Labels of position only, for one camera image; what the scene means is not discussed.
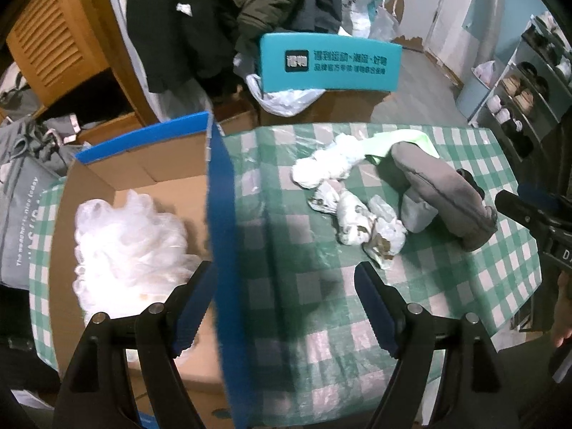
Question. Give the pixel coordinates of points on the olive green jacket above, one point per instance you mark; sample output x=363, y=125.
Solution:
x=268, y=0

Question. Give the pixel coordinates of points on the person's right hand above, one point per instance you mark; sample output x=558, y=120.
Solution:
x=562, y=328

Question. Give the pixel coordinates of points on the white plastic bag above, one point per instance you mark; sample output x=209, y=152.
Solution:
x=281, y=102

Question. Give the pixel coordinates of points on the black jacket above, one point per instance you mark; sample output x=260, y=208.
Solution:
x=178, y=44

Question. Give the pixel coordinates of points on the large brown cardboard box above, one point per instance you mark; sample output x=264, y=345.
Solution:
x=339, y=107

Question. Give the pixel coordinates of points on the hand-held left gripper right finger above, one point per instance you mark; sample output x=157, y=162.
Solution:
x=380, y=317

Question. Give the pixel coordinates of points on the grey garment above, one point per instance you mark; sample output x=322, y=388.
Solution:
x=40, y=138

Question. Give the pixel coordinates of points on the clear plastic bag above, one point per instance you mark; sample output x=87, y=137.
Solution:
x=382, y=24

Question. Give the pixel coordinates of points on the small black cloth item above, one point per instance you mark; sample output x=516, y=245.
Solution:
x=471, y=183

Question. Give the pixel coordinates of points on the light blue bin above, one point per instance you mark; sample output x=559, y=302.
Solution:
x=473, y=98

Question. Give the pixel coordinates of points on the white sock bundle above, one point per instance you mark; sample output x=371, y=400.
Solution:
x=321, y=165

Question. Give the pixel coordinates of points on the grey shoe rack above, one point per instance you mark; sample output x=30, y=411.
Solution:
x=545, y=71

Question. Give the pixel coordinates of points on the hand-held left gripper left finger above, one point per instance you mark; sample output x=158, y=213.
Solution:
x=192, y=317

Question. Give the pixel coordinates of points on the teal printed box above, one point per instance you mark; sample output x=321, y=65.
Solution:
x=339, y=49

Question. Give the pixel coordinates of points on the group of shoes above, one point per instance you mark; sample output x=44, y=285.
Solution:
x=518, y=91

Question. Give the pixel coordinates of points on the green white checked tablecloth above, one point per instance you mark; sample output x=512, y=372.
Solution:
x=313, y=277

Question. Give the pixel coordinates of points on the crumpled white plastic bags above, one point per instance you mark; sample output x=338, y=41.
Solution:
x=125, y=241

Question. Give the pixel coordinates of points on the white door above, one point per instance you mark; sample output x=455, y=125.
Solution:
x=451, y=18

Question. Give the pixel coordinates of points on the light green sock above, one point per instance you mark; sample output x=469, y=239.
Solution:
x=402, y=140

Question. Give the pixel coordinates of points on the pale grey sock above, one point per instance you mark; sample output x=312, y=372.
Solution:
x=415, y=214

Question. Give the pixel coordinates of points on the grey tote bag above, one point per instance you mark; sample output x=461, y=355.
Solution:
x=27, y=232

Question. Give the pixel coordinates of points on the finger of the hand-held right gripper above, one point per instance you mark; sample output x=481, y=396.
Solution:
x=520, y=210
x=538, y=191

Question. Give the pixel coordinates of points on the small white printed bag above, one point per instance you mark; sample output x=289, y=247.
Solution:
x=485, y=71

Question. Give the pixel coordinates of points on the wooden louvred cabinet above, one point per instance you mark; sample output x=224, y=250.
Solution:
x=58, y=31

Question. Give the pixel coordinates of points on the white brown patterned sock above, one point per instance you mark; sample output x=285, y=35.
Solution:
x=386, y=232
x=353, y=219
x=324, y=196

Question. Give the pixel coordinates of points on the grey plush slipper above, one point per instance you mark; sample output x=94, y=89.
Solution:
x=438, y=192

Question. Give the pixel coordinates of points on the cardboard box with blue flaps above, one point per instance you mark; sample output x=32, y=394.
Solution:
x=147, y=178

